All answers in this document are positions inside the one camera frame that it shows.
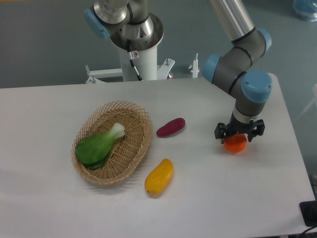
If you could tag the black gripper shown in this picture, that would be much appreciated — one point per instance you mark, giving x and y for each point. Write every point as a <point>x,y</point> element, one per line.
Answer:
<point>251,128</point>

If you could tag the orange fruit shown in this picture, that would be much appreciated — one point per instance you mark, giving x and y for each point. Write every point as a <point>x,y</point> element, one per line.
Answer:
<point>236,143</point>

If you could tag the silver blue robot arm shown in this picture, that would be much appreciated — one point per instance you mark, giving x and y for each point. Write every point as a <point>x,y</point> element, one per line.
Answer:
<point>136,33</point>

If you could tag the purple sweet potato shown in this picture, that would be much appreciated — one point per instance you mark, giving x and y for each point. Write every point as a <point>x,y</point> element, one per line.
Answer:
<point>171,127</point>

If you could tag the yellow mango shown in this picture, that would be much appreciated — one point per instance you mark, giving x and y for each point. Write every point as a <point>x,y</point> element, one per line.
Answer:
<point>159,178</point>

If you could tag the black device at table edge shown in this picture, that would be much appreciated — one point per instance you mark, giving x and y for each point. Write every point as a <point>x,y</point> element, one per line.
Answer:
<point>309,212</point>

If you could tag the woven wicker basket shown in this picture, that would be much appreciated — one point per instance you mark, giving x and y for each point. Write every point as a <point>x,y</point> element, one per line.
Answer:
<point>127,152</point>

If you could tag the blue object top right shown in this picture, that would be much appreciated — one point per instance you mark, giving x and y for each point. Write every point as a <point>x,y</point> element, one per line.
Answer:
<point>306,9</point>

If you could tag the green bok choy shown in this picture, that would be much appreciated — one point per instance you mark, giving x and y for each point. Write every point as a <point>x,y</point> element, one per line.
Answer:
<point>93,151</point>

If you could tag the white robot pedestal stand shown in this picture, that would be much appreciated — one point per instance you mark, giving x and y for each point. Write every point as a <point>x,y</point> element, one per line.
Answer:
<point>134,66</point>

